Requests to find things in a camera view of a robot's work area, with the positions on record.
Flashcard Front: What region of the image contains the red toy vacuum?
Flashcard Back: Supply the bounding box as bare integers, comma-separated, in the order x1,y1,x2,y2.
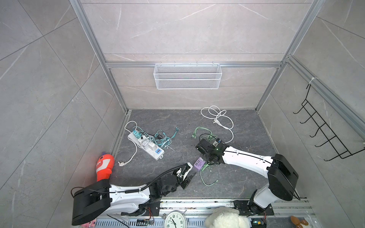
96,154,115,181

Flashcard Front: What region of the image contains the brown plush toy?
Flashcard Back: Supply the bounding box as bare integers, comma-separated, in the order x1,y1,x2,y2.
290,216,310,228

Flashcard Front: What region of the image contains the white power strip cable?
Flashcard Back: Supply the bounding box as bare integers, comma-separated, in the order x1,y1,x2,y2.
118,121,139,167

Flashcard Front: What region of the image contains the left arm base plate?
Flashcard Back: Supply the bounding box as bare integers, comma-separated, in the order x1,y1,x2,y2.
120,201,161,216

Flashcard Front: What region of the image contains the white wire mesh basket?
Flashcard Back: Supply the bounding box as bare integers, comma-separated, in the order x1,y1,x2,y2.
154,63,222,90

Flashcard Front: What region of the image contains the black wire hook rack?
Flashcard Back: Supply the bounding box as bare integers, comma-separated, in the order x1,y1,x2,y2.
293,85,365,162

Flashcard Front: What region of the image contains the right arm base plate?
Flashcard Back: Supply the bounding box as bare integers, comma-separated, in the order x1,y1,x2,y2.
233,200,274,216

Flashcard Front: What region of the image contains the white cable of purple strip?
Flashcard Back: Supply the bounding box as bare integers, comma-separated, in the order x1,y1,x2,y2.
200,105,235,144

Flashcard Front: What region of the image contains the aluminium front rail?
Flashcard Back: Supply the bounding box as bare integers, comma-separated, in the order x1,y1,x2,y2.
89,199,321,228

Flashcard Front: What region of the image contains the white multicolour power strip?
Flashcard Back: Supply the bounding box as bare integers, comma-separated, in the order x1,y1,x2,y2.
128,132,165,161

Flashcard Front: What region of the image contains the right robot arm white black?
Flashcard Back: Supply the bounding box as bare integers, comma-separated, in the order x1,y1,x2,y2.
195,139,299,214

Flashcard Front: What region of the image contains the white plush toy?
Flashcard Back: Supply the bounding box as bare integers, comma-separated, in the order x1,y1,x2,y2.
205,207,250,228

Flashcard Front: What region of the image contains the white analog clock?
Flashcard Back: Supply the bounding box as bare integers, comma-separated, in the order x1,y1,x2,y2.
164,211,188,228

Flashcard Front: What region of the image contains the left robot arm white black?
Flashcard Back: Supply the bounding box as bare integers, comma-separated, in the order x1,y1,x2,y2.
71,162,194,226

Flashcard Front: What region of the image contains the teal charger cable bundle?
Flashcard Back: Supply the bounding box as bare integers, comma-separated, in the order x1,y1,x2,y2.
142,126,180,149

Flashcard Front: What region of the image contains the purple small power strip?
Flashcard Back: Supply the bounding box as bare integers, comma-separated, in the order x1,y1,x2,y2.
194,157,206,172

